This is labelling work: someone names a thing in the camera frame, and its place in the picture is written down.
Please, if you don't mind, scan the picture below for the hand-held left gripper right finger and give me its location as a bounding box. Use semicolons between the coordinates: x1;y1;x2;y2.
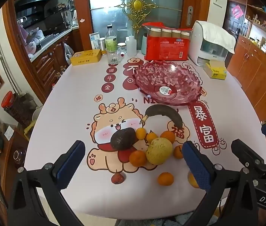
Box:
182;141;263;226

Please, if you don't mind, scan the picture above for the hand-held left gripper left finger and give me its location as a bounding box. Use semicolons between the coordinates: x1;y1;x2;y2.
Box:
7;140;86;226

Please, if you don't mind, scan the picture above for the red yellow apple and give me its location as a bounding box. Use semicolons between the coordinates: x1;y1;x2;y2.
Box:
187;171;200;189

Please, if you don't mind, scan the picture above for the orange mandarin with stem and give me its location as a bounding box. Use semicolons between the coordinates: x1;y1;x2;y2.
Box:
173;144;184;159

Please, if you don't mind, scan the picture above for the small orange mandarin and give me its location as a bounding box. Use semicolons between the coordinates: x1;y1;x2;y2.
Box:
158;172;174;186

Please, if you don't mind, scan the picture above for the yellow speckled pear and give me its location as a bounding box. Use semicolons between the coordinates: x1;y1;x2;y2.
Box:
146;138;173;166

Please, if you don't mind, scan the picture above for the dried red fruit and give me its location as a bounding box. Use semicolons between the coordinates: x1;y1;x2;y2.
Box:
111;172;125;184

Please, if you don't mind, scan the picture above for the smooth yellow-orange citrus fruit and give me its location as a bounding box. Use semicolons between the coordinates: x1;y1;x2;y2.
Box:
136;127;147;140
146;132;159;144

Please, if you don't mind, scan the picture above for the dark avocado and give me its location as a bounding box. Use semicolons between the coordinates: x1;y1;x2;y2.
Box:
111;128;140;150

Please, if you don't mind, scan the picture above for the dark overripe banana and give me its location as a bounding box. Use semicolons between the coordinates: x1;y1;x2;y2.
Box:
139;104;183;130

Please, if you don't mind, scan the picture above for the large orange mandarin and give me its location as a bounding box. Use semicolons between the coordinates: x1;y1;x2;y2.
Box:
129;150;148;167

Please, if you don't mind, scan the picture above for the pink glass fruit bowl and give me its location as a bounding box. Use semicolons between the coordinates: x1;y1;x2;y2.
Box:
133;60;205;106

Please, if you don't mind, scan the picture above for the dark ceramic jar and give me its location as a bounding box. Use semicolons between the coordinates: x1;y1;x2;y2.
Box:
13;147;27;169

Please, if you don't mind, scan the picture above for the wooden cabinet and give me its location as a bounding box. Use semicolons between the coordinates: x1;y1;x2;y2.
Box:
227;35;266;123

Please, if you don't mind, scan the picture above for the printed cartoon tablecloth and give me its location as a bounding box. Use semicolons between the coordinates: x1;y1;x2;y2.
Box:
23;49;266;217

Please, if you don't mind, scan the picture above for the yellow tissue box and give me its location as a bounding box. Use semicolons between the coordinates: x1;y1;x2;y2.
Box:
203;60;228;80

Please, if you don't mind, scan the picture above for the red lid storage jar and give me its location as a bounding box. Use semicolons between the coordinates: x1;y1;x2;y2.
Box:
1;91;33;128

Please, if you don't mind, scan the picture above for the yellow tin box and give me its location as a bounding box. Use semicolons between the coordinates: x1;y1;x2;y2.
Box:
70;49;102;66

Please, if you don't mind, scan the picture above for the hanging clear plastic bag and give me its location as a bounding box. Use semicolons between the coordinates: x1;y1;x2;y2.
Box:
64;42;74;65

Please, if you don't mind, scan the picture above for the white cloth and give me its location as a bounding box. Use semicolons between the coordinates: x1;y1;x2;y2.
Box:
202;21;236;54

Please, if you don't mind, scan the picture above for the white countertop appliance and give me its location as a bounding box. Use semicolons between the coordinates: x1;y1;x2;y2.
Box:
188;20;235;66

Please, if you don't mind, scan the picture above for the clear drinking glass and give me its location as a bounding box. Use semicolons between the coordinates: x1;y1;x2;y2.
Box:
105;47;121;64

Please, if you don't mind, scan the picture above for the metal can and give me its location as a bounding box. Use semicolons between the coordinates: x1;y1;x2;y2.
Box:
98;38;107;56

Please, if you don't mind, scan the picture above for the red pack of paper cups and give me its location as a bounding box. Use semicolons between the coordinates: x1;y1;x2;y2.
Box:
142;22;193;62

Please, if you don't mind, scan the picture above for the wooden display shelf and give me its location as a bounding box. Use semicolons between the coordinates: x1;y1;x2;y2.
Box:
242;0;266;54

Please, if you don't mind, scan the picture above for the white and blue carton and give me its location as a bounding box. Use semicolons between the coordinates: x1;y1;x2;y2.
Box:
89;32;100;50

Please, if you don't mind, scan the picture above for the pink plastic bag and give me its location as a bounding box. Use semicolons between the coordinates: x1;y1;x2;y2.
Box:
18;21;44;52

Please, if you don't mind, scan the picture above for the red door decoration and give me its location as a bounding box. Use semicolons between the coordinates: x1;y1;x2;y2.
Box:
232;5;244;19

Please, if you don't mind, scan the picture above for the small glass jar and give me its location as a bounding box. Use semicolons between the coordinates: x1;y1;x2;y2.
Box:
117;42;127;55

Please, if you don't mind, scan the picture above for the pale green container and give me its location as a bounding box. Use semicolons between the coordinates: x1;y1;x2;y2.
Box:
141;34;149;55

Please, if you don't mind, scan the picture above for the white plastic squeeze bottle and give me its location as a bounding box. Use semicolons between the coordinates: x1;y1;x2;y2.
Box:
126;35;137;56

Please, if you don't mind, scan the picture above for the black kitchen appliance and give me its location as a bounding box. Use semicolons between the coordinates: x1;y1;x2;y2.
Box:
44;12;67;37

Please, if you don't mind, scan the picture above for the frosted glass door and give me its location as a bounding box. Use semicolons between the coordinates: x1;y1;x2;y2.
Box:
88;0;185;50

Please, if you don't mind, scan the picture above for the gold door ornament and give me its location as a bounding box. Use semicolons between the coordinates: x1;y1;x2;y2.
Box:
117;0;157;32

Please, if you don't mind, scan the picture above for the silver door handle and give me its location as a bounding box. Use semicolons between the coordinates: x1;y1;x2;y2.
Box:
186;5;194;27

